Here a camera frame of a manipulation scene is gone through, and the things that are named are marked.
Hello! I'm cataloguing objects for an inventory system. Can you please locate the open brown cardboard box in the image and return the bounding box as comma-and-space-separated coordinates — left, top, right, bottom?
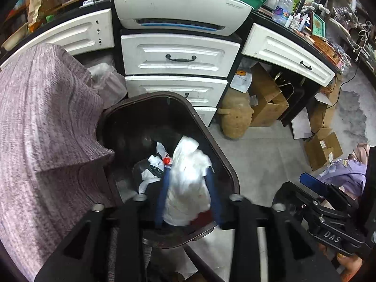
250, 63, 290, 128

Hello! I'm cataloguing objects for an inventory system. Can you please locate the white tissue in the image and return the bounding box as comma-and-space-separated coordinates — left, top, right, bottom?
163, 136, 212, 227

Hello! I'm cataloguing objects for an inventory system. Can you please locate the white printer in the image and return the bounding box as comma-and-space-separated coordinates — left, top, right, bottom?
113, 0, 255, 37

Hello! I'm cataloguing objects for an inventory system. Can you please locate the translucent plastic bag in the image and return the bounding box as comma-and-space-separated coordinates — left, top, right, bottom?
87, 63, 129, 110

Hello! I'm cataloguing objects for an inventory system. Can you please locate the dark brown trash bin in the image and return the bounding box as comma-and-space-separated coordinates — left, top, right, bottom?
96, 92, 241, 249

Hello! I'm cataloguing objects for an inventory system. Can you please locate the clear plastic water bottle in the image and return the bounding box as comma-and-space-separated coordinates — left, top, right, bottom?
273, 0, 294, 26

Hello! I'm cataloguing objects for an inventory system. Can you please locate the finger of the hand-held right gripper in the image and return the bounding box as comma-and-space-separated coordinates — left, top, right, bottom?
272, 181, 320, 227
300, 172, 351, 204

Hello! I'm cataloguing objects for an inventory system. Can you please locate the green framed picture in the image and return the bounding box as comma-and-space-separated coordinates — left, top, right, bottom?
311, 12, 327, 38

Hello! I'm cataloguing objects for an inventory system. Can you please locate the wide white drawer black handle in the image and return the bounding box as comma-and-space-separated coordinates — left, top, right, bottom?
241, 23, 337, 86

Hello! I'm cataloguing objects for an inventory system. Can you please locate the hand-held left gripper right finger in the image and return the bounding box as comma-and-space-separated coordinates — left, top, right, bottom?
206, 168, 343, 282

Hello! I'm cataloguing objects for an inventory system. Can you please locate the person's right hand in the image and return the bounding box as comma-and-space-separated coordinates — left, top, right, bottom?
318, 243, 364, 282

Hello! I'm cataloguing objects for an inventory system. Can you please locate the white cable bundle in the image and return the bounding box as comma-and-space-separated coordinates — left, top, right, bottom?
350, 20, 374, 63

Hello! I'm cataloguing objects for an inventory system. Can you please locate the pink cloth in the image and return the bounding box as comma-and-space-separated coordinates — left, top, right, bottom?
349, 143, 371, 163

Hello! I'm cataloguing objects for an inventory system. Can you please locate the purple printed cloth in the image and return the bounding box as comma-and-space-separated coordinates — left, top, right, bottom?
319, 158, 368, 198

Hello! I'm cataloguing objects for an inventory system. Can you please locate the purple grey knitted blanket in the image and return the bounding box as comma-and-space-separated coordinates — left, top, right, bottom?
0, 43, 124, 281

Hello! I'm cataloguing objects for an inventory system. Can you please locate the white drawer front without handle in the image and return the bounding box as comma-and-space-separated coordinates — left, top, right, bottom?
1, 8, 115, 67

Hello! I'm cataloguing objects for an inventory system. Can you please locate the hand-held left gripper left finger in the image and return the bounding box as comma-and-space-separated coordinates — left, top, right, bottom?
35, 167, 171, 282

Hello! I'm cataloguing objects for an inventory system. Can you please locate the white paper sheet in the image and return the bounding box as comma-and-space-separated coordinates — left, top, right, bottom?
291, 107, 313, 140

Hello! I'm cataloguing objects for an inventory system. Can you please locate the small brown cardboard box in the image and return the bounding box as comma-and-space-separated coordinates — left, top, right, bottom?
304, 127, 344, 172

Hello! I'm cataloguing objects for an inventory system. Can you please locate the white pouch with orange mark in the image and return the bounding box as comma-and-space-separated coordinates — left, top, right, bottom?
230, 67, 253, 92

